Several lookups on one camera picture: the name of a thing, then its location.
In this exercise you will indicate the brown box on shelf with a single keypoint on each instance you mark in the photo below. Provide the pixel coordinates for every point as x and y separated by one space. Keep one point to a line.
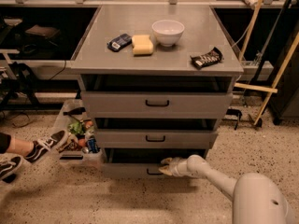
42 31

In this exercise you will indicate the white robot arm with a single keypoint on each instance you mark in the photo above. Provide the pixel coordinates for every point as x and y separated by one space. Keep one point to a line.
256 198

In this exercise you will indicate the orange fruit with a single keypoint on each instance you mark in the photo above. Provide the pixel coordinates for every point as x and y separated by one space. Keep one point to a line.
82 142

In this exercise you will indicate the grey bottom drawer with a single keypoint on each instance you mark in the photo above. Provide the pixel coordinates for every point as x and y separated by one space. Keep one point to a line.
141 162

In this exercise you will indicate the grey drawer cabinet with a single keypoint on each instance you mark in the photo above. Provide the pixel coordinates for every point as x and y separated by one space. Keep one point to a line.
156 80

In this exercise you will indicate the person's lower leg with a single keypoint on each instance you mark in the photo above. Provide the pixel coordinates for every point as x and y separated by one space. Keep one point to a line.
10 144

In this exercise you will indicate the black white sneaker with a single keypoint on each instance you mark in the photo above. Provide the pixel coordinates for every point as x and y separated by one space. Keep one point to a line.
44 146
9 168

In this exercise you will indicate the blue snack packet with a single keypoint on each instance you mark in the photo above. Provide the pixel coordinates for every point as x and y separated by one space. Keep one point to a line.
119 42

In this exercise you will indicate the grey top drawer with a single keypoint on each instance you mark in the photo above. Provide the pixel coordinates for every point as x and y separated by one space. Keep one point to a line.
151 105

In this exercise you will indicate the blue soda can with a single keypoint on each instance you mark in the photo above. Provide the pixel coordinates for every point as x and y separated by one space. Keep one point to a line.
91 144

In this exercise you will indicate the grey middle drawer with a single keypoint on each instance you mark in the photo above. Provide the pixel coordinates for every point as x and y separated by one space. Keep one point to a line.
155 139

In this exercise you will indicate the grey drawer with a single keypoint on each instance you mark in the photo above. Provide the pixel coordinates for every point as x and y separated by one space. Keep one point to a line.
155 139
141 162
151 105

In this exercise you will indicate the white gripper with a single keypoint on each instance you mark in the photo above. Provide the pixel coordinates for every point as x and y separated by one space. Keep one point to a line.
176 166

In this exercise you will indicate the green produce item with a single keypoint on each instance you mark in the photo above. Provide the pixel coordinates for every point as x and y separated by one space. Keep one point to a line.
76 128

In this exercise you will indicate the black candy bar wrapper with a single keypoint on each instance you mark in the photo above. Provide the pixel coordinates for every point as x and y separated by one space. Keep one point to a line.
213 57

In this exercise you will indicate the white bowl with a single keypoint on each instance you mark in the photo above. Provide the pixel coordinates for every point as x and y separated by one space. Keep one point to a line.
167 32

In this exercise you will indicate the yellow sponge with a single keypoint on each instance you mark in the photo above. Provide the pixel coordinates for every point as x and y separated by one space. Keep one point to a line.
142 45

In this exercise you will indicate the clear plastic bin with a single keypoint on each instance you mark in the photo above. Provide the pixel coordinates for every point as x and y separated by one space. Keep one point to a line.
72 111

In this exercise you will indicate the crinkled snack bag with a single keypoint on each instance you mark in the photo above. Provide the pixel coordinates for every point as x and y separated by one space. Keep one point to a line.
71 144

